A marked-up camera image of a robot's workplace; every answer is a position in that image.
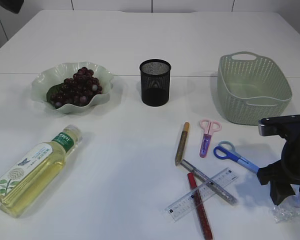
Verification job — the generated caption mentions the blue scissors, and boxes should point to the blue scissors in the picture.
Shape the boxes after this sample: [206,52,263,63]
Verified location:
[213,140,259,174]

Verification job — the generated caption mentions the purple grape bunch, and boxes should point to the purple grape bunch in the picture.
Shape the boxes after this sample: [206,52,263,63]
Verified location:
[46,67,103,109]

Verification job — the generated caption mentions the yellow tea bottle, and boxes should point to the yellow tea bottle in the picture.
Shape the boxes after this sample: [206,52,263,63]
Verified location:
[0,124,82,218]

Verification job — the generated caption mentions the gold glitter pen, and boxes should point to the gold glitter pen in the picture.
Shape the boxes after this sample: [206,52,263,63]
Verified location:
[174,122,190,166]

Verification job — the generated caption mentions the silver glitter pen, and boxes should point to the silver glitter pen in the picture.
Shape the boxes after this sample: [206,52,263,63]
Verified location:
[180,159,238,206]

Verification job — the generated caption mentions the pink scissors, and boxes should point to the pink scissors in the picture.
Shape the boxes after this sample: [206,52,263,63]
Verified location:
[199,119,222,158]

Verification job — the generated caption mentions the clear plastic sheet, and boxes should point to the clear plastic sheet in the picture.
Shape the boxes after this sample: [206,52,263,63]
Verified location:
[271,194,300,223]

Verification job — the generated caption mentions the clear plastic ruler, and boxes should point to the clear plastic ruler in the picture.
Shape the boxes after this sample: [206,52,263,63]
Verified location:
[164,167,239,222]

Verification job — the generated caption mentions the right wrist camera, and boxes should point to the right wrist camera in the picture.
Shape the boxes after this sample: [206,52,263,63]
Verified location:
[258,114,300,138]

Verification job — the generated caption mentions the red glitter pen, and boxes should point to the red glitter pen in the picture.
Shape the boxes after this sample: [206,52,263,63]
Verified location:
[187,172,213,240]

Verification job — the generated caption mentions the black mesh pen holder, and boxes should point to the black mesh pen holder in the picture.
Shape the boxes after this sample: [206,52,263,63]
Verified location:
[139,59,172,107]

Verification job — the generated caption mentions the green wavy plate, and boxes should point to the green wavy plate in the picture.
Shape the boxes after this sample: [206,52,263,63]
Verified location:
[31,61,114,114]

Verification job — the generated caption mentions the green plastic basket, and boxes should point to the green plastic basket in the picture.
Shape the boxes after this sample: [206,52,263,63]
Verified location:
[217,51,293,126]

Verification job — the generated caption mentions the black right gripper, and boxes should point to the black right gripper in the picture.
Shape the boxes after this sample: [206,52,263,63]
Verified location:
[256,114,300,206]

